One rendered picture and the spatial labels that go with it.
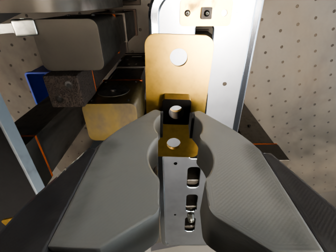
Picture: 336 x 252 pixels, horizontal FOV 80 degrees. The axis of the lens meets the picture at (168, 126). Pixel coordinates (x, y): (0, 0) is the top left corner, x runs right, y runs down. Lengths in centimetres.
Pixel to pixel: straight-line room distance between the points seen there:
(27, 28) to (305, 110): 86
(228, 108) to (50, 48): 33
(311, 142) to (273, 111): 24
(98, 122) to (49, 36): 14
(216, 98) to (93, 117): 24
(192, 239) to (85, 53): 65
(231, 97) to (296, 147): 62
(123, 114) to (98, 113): 4
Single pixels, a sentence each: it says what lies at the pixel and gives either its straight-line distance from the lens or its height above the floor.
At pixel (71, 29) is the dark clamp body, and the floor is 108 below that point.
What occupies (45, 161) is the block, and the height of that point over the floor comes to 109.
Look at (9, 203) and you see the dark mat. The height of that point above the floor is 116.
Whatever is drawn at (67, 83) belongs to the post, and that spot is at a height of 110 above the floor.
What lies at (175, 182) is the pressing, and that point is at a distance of 56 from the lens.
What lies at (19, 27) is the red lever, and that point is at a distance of 34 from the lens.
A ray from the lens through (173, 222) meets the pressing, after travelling 70.
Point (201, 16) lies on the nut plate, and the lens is 37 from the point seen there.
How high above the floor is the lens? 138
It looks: 58 degrees down
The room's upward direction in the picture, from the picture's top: 180 degrees counter-clockwise
